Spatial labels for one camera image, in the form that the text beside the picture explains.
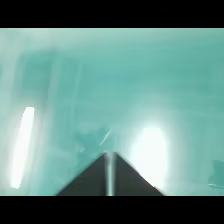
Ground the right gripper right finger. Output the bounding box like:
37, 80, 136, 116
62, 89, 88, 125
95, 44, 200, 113
112, 151, 165, 197

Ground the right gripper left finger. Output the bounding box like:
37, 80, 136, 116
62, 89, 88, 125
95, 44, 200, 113
56, 151, 108, 197

